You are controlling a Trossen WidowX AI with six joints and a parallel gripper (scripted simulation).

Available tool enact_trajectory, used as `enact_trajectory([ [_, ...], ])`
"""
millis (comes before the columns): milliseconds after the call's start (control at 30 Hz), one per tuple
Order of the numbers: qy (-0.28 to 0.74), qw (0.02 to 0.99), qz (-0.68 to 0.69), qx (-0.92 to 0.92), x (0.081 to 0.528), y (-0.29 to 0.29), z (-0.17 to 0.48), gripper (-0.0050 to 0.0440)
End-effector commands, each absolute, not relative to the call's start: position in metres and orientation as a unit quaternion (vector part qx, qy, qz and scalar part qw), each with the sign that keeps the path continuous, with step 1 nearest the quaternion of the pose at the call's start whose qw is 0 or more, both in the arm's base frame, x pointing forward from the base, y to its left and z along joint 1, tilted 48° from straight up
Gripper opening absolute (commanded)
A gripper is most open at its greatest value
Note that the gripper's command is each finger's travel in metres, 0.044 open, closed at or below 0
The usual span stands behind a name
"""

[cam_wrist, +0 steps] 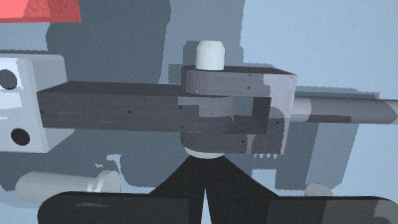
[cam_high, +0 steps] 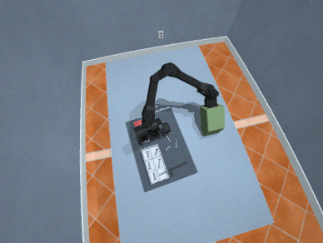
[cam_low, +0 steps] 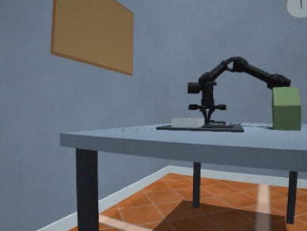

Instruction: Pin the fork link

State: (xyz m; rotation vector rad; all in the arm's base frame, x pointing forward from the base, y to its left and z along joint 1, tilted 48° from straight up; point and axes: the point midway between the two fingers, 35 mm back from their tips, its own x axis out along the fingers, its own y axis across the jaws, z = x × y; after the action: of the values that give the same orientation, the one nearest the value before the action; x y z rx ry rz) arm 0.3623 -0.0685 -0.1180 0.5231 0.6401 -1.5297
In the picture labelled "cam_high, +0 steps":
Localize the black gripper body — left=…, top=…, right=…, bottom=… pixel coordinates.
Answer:
left=141, top=122, right=171, bottom=141

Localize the red block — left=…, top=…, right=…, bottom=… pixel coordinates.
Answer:
left=134, top=120, right=142, bottom=127

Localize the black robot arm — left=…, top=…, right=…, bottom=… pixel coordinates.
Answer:
left=133, top=62, right=219, bottom=140

